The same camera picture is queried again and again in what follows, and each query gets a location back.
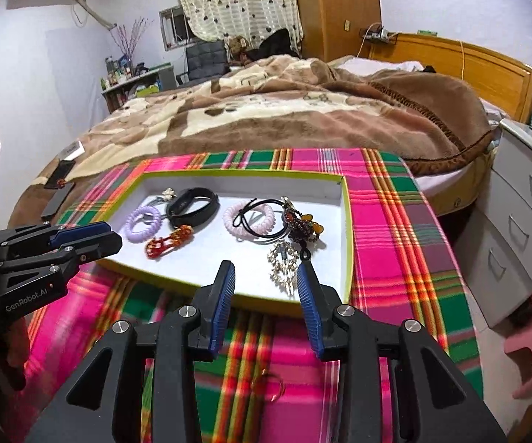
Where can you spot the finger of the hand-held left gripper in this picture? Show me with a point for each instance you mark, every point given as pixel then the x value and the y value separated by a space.
pixel 100 247
pixel 81 233

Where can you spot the black cloth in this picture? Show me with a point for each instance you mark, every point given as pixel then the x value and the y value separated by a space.
pixel 273 44

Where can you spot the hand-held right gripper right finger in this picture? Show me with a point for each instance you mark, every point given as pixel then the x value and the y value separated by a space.
pixel 307 307

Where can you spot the power strip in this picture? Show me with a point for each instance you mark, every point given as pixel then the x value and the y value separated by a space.
pixel 379 34

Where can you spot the white cluttered desk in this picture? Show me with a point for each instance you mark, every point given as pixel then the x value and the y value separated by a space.
pixel 127 87

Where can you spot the brown plush blanket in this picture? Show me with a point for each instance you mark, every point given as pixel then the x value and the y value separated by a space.
pixel 293 115

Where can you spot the yellow-rimmed white tray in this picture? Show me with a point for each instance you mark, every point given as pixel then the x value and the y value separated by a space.
pixel 229 267

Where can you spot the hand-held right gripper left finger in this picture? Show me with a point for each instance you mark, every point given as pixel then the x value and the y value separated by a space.
pixel 223 307

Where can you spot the purple dried branches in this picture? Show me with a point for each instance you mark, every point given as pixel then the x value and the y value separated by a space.
pixel 130 39

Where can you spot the white air conditioner pipe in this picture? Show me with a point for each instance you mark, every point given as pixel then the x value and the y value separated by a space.
pixel 93 13

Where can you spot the window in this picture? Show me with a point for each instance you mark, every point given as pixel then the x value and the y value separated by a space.
pixel 176 27

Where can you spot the heart print curtain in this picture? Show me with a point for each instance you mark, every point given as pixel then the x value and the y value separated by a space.
pixel 238 0

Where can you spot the black office chair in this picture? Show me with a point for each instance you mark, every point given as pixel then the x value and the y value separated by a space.
pixel 206 60

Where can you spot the pink plaid blanket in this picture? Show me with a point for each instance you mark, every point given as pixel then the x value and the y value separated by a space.
pixel 386 249

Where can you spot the black wallet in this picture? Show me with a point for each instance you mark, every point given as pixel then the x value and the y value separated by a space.
pixel 59 174

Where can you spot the wooden wardrobe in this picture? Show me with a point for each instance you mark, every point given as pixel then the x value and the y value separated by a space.
pixel 340 4

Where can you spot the red hair clip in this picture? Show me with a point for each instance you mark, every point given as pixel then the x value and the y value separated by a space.
pixel 164 244

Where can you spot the white pillow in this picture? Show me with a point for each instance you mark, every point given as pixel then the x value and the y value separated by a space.
pixel 376 65

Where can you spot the silver rhinestone hair clip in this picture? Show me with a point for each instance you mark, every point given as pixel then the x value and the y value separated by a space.
pixel 282 263

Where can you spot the white drawer cabinet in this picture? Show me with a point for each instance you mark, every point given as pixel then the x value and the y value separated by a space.
pixel 506 221

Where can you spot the brown plush toy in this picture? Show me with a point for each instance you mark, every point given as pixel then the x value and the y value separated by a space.
pixel 237 47

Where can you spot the amber beaded hair claw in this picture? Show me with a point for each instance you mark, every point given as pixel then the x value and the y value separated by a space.
pixel 303 228

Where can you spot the wooden bed headboard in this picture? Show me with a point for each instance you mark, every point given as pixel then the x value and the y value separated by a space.
pixel 492 71

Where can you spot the black phone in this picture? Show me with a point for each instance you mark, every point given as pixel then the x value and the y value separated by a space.
pixel 57 202

